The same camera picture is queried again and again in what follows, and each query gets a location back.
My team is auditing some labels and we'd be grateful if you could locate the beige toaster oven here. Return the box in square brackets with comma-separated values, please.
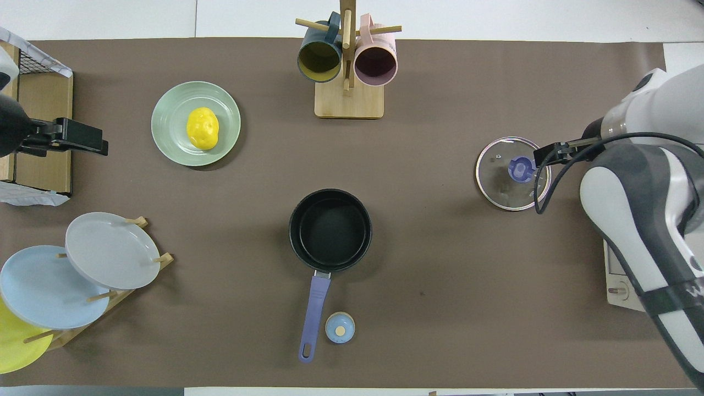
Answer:
[603, 239, 647, 313]

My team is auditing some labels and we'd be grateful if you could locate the dark teal mug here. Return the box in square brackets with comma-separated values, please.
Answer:
[297, 12, 343, 84]

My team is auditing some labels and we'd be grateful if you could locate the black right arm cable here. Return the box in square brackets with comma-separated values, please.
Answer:
[534, 132, 704, 215]

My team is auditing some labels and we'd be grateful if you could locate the wooden plate rack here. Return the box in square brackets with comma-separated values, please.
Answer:
[23, 216, 174, 351]

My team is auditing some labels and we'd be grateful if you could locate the black pot purple handle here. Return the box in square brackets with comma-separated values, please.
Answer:
[289, 189, 373, 364]

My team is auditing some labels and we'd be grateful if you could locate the white marbled sheet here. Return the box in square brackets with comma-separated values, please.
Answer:
[0, 180, 71, 207]
[0, 26, 73, 78]

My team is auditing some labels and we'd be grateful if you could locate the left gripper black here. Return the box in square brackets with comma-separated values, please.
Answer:
[23, 118, 109, 157]

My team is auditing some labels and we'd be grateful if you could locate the black wire basket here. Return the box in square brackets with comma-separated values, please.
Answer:
[18, 46, 65, 76]

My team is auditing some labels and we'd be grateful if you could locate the pale green plate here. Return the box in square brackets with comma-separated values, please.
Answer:
[151, 81, 241, 167]

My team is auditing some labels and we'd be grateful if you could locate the brown table mat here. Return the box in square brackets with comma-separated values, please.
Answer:
[0, 37, 673, 388]

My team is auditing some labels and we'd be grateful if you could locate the yellow plate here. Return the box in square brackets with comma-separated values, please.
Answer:
[0, 297, 54, 375]

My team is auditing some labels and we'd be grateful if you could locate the wooden mug tree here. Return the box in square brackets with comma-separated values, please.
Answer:
[295, 0, 402, 119]

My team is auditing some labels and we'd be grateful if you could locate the grey plate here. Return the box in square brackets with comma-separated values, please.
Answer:
[65, 212, 161, 290]

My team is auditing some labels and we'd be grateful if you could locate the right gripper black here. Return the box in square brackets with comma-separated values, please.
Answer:
[533, 137, 603, 167]

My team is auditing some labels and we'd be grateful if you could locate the glass lid purple knob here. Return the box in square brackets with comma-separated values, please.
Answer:
[476, 136, 552, 212]

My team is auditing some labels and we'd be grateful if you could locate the wooden shelf box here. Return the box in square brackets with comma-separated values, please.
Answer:
[0, 41, 74, 197]

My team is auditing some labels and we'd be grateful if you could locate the pink mug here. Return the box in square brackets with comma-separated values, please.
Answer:
[354, 14, 398, 87]

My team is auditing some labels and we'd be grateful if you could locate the light blue plate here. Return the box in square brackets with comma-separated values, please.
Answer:
[0, 245, 111, 330]

